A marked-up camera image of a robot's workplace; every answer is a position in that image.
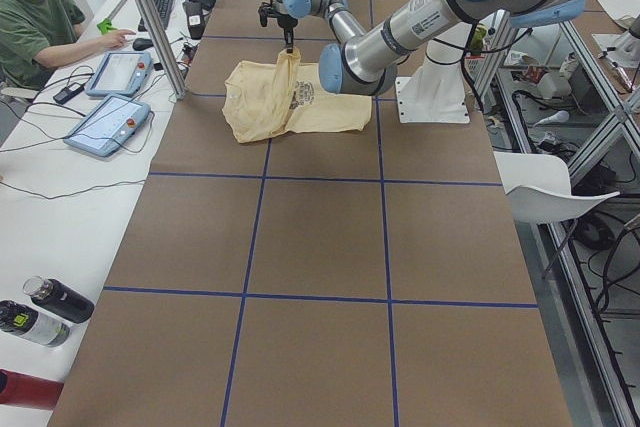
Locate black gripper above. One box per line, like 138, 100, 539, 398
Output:
277, 15, 298, 53

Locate cream long-sleeve printed shirt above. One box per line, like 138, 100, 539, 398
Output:
222, 48, 372, 143

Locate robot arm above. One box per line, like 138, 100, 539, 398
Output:
275, 0, 586, 96

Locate black keyboard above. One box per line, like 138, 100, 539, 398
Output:
153, 0, 175, 29

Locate black computer mouse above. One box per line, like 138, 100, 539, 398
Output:
132, 38, 153, 51

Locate upper blue teach pendant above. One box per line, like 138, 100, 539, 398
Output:
84, 51, 153, 98

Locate blue teach pendant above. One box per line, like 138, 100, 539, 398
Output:
63, 94, 151, 158
84, 51, 153, 98

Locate green plastic clip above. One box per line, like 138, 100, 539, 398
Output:
96, 18, 117, 36

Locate lower blue teach pendant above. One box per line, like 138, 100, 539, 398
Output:
63, 94, 151, 158

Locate black phone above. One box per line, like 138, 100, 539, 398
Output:
53, 82, 84, 104

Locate person in green shirt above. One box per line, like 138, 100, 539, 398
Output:
1, 0, 135, 90

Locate white chair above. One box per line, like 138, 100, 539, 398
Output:
494, 152, 620, 224

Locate black water bottle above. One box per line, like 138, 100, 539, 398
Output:
23, 276, 95, 324

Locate grey labelled bottle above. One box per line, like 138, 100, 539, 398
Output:
1, 300, 70, 347

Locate red bottle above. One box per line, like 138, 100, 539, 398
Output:
1, 369, 64, 410

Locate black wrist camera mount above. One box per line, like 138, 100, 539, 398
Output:
258, 1, 278, 28

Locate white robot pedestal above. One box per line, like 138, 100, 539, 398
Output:
395, 23, 471, 124

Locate aluminium frame post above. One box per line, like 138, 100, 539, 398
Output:
135, 0, 186, 100

